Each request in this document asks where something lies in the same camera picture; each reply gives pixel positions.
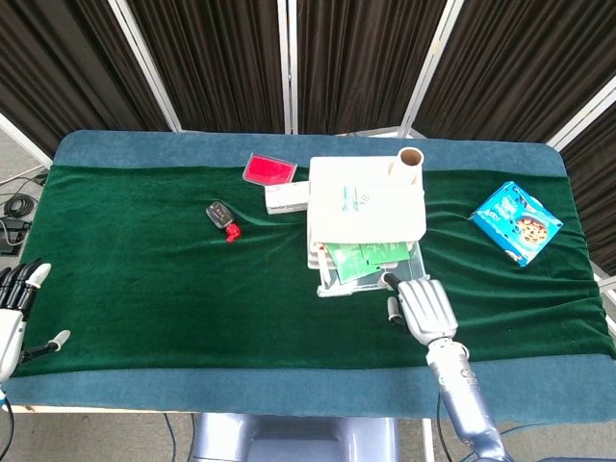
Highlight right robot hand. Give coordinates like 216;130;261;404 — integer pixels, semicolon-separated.
381;271;459;347

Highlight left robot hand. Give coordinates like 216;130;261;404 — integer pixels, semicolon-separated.
0;257;72;384

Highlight clear plastic box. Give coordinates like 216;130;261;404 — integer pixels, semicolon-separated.
315;238;431;298

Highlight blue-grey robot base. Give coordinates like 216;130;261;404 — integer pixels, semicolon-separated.
190;412;400;462

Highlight blue cookie package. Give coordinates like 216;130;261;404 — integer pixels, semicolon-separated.
467;180;564;268

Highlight black power adapter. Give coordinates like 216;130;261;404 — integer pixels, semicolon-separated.
0;216;30;256

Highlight white table leg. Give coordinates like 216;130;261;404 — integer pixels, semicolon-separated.
422;418;435;462

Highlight green velvet cloth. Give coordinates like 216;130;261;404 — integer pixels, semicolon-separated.
7;163;616;379

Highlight cardboard paper roll tube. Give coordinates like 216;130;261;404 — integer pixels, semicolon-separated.
387;146;425;187

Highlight long white carton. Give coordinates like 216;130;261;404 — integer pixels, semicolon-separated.
263;180;312;216

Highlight blue table cover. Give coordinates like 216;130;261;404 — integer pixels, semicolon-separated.
0;128;616;420

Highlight red stamp pad case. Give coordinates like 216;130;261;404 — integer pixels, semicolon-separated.
242;152;298;187

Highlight black curtain folding screen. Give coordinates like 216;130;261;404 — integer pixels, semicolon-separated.
0;0;616;290

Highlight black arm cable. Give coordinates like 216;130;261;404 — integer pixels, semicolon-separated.
434;392;456;462

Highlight coiled black cable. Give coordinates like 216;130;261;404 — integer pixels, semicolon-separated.
3;194;38;218

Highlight white storage box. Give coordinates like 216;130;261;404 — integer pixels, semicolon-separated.
306;154;428;270

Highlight thin blue cable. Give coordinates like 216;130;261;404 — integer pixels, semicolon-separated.
162;413;178;462

